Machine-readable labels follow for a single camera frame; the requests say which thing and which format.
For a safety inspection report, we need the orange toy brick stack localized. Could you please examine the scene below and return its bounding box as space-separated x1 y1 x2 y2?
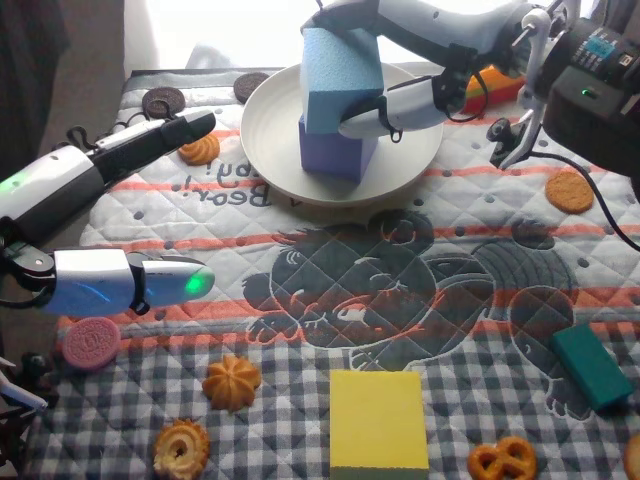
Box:
459 64 526 116

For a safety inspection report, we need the dark chocolate sandwich cookie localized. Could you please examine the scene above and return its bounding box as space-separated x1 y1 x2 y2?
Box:
233 72 271 105
141 86 187 119

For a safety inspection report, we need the blue foam cube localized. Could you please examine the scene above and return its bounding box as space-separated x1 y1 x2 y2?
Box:
298 27 386 136

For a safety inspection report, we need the ring butter cookie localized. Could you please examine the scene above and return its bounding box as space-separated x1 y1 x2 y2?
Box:
152 418 211 480

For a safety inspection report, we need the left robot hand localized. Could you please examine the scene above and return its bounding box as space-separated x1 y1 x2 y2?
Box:
0 110 217 317

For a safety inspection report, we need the round brown cracker biscuit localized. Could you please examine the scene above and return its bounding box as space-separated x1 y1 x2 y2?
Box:
544 171 595 215

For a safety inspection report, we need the small swirl butter cookie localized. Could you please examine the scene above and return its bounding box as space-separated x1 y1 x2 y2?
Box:
178 133 221 166

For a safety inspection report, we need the purple foam cube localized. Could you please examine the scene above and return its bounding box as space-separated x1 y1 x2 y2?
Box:
298 114 380 185

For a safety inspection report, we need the golden round cookie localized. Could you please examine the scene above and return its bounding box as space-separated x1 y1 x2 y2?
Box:
623 433 640 480

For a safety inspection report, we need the teal foam block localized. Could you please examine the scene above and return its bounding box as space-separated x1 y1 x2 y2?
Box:
551 323 635 414

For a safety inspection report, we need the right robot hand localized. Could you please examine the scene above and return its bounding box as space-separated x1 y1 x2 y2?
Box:
299 0 531 144

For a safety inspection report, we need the pretzel cookie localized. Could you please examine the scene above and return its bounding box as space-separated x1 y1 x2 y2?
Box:
467 435 538 480

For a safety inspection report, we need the white round plate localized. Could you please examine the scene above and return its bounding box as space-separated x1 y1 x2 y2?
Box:
239 63 445 207

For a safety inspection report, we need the grey printed bear quilt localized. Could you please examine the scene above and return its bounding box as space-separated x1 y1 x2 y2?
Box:
19 62 640 480

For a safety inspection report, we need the large swirl butter cookie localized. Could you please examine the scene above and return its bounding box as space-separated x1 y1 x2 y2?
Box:
202 354 263 414

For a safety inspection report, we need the yellow foam block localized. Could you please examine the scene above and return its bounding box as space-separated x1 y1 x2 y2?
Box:
328 370 430 480

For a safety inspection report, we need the pink sandwich cookie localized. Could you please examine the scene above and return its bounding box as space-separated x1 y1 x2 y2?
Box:
62 316 122 372

